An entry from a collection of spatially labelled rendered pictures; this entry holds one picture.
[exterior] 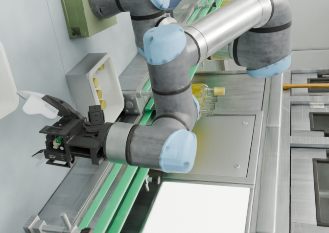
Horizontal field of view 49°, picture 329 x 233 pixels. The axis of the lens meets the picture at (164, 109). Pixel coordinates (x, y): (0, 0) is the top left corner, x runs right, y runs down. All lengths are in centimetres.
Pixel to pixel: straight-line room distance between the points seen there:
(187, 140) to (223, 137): 93
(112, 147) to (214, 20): 32
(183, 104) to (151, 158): 12
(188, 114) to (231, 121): 95
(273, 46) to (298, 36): 666
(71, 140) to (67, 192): 51
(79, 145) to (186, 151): 19
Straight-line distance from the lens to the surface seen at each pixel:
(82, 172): 122
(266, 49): 96
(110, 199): 111
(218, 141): 152
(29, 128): 108
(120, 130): 64
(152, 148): 62
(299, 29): 757
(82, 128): 71
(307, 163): 147
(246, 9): 82
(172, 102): 67
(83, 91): 121
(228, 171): 137
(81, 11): 121
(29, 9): 111
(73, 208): 111
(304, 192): 136
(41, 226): 95
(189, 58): 66
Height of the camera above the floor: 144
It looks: 19 degrees down
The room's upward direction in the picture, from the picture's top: 90 degrees clockwise
